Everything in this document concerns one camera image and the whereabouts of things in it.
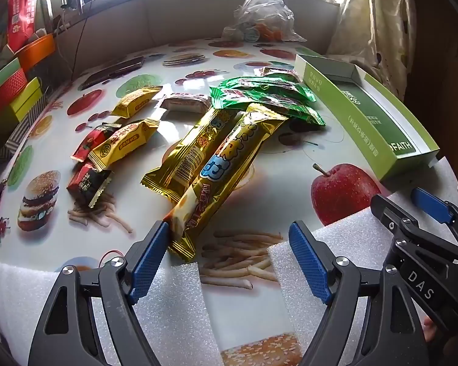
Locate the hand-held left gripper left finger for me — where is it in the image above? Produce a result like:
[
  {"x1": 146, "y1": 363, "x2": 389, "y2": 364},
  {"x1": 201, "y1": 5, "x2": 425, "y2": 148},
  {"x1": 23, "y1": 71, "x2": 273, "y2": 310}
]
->
[{"x1": 28, "y1": 220, "x2": 172, "y2": 366}]

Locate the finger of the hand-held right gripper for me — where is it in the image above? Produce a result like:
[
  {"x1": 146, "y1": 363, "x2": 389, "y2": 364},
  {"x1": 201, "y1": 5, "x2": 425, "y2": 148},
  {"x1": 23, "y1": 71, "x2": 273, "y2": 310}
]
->
[
  {"x1": 370, "y1": 194, "x2": 418, "y2": 239},
  {"x1": 411, "y1": 188, "x2": 458, "y2": 225}
]

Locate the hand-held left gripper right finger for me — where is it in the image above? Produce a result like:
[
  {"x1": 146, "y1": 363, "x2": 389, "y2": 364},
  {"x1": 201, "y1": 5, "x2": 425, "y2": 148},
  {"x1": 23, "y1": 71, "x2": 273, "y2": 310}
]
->
[{"x1": 288, "y1": 220, "x2": 430, "y2": 366}]

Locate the green white cardboard box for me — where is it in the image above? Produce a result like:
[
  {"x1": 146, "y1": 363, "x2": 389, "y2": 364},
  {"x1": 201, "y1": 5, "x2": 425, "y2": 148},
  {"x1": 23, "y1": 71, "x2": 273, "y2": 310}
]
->
[{"x1": 295, "y1": 54, "x2": 440, "y2": 181}]

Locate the red black candy packet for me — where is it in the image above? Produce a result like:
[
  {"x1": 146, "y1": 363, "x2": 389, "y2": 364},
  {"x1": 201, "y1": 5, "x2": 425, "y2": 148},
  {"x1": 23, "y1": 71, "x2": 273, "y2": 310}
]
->
[
  {"x1": 72, "y1": 123, "x2": 122, "y2": 163},
  {"x1": 67, "y1": 162, "x2": 113, "y2": 208}
]

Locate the long gold snack packet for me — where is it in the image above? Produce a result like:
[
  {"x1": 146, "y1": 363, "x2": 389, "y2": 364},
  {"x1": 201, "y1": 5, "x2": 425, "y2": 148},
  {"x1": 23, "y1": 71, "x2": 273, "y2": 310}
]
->
[
  {"x1": 141, "y1": 107, "x2": 237, "y2": 199},
  {"x1": 164, "y1": 103, "x2": 289, "y2": 264}
]

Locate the yellow candy packet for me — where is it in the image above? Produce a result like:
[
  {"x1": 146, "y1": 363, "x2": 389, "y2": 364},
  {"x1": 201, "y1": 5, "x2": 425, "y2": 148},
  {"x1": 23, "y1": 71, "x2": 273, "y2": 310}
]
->
[
  {"x1": 111, "y1": 86, "x2": 163, "y2": 119},
  {"x1": 89, "y1": 118, "x2": 160, "y2": 170}
]

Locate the person's right hand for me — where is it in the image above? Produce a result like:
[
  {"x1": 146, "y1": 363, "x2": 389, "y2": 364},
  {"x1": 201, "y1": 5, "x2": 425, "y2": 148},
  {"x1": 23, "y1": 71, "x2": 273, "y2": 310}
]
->
[{"x1": 423, "y1": 314, "x2": 439, "y2": 336}]

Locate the black white striped box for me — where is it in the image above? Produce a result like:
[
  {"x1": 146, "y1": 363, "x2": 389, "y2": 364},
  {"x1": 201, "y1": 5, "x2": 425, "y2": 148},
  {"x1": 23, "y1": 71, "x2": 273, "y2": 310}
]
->
[{"x1": 4, "y1": 114, "x2": 46, "y2": 153}]

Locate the cream patterned curtain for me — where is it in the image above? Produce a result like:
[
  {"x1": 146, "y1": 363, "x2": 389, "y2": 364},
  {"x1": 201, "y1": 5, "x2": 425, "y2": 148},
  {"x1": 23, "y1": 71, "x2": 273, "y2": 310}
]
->
[{"x1": 326, "y1": 0, "x2": 416, "y2": 100}]

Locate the black phone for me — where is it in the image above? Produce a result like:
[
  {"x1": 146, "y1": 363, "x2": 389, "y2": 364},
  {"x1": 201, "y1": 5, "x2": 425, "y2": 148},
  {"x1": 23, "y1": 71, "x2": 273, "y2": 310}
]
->
[{"x1": 80, "y1": 56, "x2": 145, "y2": 90}]

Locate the yellow-green box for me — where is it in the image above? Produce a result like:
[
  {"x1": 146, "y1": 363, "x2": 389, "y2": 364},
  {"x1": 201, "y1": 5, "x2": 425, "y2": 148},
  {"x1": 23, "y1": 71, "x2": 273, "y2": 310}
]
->
[{"x1": 8, "y1": 77, "x2": 42, "y2": 123}]

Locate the orange wrapped item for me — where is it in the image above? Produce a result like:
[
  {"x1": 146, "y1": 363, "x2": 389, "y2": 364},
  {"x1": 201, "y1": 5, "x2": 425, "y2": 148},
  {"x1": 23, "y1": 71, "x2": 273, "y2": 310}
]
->
[{"x1": 260, "y1": 23, "x2": 283, "y2": 41}]

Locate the red box with green lid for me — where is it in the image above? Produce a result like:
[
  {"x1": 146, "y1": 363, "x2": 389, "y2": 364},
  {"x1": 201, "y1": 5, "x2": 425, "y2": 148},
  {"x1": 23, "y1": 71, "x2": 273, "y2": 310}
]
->
[{"x1": 0, "y1": 58, "x2": 29, "y2": 107}]

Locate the orange box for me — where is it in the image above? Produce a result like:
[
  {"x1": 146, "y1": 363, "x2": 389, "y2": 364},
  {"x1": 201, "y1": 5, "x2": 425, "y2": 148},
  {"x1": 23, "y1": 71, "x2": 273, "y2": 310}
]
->
[{"x1": 17, "y1": 32, "x2": 58, "y2": 73}]

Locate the clear plastic bag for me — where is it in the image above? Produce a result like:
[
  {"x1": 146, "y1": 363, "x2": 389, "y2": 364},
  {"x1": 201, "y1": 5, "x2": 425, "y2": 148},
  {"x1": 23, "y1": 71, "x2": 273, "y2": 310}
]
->
[{"x1": 221, "y1": 0, "x2": 308, "y2": 43}]

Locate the red snack bag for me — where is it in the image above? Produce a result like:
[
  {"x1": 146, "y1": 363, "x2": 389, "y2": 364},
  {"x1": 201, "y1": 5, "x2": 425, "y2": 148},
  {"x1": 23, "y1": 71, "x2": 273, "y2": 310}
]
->
[{"x1": 7, "y1": 0, "x2": 46, "y2": 52}]

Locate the thin red wire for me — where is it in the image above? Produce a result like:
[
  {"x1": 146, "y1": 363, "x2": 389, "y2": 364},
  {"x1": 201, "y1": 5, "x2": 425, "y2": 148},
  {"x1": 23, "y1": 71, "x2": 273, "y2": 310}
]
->
[{"x1": 99, "y1": 251, "x2": 123, "y2": 265}]

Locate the black cable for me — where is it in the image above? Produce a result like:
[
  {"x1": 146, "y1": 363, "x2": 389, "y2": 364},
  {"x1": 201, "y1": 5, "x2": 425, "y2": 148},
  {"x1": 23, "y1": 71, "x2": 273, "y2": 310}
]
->
[{"x1": 71, "y1": 4, "x2": 90, "y2": 82}]

